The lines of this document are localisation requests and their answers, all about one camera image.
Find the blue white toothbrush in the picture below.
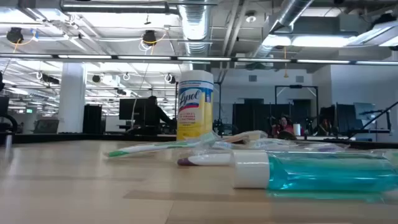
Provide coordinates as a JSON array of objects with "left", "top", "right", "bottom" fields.
[{"left": 213, "top": 140, "right": 237, "bottom": 151}]

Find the tan toothbrush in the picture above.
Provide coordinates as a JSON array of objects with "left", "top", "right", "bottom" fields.
[{"left": 228, "top": 129, "right": 269, "bottom": 144}]

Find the blue mouthwash bottle white cap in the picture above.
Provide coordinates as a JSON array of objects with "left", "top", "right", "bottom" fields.
[{"left": 231, "top": 149, "right": 398, "bottom": 191}]

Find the yellow Lysol wipes canister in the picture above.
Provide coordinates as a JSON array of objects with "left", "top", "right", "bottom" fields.
[{"left": 176, "top": 70, "right": 215, "bottom": 141}]

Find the person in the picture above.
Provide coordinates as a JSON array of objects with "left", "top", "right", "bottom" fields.
[
  {"left": 271, "top": 114, "right": 298, "bottom": 140},
  {"left": 317, "top": 117, "right": 335, "bottom": 137},
  {"left": 144, "top": 95, "right": 175, "bottom": 135}
]

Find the purple white wrapped toothbrush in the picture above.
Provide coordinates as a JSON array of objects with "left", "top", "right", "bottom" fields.
[{"left": 177, "top": 145, "right": 343, "bottom": 167}]

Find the black room divider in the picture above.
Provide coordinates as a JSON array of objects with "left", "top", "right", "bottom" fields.
[{"left": 232, "top": 98, "right": 312, "bottom": 138}]

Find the black computer monitor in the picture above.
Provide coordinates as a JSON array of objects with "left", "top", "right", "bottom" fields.
[
  {"left": 0, "top": 95, "right": 10, "bottom": 116},
  {"left": 119, "top": 98, "right": 147, "bottom": 121},
  {"left": 335, "top": 103, "right": 356, "bottom": 131}
]

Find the black crossbar with light strips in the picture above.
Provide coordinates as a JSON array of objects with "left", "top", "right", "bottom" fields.
[{"left": 0, "top": 53, "right": 398, "bottom": 66}]

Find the black ceiling speaker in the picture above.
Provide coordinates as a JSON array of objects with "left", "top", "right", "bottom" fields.
[
  {"left": 142, "top": 29, "right": 157, "bottom": 47},
  {"left": 6, "top": 27, "right": 24, "bottom": 44}
]

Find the black ribbed cabinet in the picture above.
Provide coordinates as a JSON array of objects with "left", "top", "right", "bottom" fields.
[{"left": 82, "top": 104, "right": 103, "bottom": 134}]

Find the white round pillar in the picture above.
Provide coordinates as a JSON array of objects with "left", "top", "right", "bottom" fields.
[{"left": 57, "top": 62, "right": 87, "bottom": 134}]

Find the grey computer monitor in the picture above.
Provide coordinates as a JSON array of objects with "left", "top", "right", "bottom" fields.
[{"left": 353, "top": 101, "right": 377, "bottom": 121}]

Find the silver ventilation duct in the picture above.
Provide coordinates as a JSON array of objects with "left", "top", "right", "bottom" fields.
[
  {"left": 253, "top": 0, "right": 315, "bottom": 60},
  {"left": 177, "top": 0, "right": 213, "bottom": 57}
]

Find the yellow hanging cord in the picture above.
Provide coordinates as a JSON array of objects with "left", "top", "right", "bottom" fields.
[{"left": 282, "top": 45, "right": 289, "bottom": 79}]

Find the black gantry frame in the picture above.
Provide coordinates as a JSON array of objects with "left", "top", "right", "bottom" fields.
[{"left": 274, "top": 84, "right": 320, "bottom": 131}]

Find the black table frame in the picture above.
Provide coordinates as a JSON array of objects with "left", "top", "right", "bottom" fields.
[{"left": 12, "top": 133, "right": 398, "bottom": 150}]

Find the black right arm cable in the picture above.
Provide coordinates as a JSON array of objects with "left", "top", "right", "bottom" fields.
[{"left": 347, "top": 101, "right": 398, "bottom": 140}]

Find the silver metal post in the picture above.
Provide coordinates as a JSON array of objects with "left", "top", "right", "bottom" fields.
[{"left": 4, "top": 133, "right": 14, "bottom": 151}]

